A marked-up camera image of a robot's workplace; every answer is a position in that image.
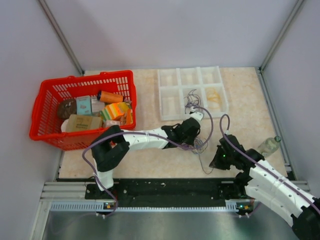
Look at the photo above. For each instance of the grey white box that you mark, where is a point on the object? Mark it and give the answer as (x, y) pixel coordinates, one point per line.
(96, 106)

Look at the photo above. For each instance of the light blue box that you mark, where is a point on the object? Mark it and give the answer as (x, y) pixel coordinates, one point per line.
(83, 105)

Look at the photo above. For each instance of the orange cylinder can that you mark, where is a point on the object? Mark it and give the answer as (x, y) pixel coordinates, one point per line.
(108, 97)

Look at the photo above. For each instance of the brown round cookie pack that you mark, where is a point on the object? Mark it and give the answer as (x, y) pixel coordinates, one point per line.
(67, 108)

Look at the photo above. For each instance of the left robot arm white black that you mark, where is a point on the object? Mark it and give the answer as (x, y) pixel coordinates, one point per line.
(110, 148)

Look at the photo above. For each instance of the aluminium frame post right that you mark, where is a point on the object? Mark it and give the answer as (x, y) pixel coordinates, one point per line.
(293, 15)

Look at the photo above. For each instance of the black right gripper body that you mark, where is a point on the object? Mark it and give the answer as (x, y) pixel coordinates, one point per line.
(222, 160)

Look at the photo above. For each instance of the clear plastic bottle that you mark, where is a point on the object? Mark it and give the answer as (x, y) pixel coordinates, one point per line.
(269, 146)

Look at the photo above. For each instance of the red plastic basket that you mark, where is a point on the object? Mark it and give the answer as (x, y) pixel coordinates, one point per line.
(47, 127)

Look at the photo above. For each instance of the aluminium frame post left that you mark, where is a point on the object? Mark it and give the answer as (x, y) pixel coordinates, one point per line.
(60, 35)

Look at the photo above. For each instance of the rainbow striped box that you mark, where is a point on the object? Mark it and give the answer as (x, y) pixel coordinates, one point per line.
(121, 111)

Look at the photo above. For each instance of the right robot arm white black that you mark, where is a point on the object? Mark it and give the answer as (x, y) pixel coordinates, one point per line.
(260, 181)

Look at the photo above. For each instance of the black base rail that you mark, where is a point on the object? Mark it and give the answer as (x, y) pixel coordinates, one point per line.
(171, 192)

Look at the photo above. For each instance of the white compartment organizer tray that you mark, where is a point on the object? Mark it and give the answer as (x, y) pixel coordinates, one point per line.
(179, 89)

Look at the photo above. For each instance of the brown cardboard box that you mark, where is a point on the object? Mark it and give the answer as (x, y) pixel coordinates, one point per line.
(78, 123)

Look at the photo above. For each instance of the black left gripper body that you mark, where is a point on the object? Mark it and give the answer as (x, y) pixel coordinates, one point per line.
(188, 140)

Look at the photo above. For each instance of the aluminium frame post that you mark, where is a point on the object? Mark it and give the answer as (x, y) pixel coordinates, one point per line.
(293, 15)
(60, 35)

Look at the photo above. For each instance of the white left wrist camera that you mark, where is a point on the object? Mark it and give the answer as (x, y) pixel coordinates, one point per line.
(196, 114)

